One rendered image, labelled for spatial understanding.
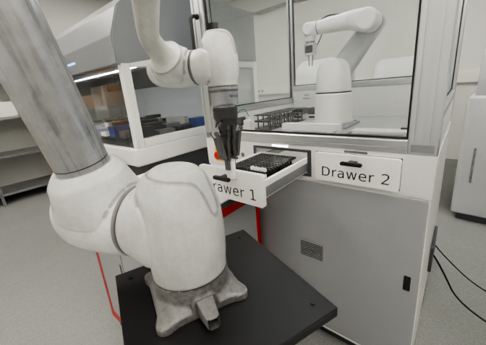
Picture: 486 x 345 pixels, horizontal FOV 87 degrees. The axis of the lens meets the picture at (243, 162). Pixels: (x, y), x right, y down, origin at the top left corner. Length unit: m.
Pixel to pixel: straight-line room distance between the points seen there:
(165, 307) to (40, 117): 0.40
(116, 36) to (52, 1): 3.75
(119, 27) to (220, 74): 0.93
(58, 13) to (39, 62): 4.75
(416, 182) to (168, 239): 0.78
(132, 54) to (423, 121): 1.36
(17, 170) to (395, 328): 4.77
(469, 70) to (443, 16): 3.19
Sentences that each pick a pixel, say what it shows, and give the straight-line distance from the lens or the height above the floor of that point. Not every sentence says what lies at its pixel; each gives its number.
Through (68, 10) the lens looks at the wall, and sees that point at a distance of 5.34.
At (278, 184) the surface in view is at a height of 0.86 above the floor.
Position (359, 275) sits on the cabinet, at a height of 0.43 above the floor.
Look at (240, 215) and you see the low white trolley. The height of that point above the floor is 0.65.
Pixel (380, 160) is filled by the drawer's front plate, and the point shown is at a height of 0.92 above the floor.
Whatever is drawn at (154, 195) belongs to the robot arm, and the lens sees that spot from 0.47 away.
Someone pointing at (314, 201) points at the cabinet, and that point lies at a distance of 1.13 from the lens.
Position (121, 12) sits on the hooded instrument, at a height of 1.61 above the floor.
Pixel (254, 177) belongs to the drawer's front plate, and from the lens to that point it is 0.80.
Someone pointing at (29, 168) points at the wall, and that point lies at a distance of 4.98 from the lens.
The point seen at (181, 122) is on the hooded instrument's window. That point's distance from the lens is 1.76.
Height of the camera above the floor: 1.18
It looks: 16 degrees down
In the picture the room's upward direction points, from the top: 5 degrees counter-clockwise
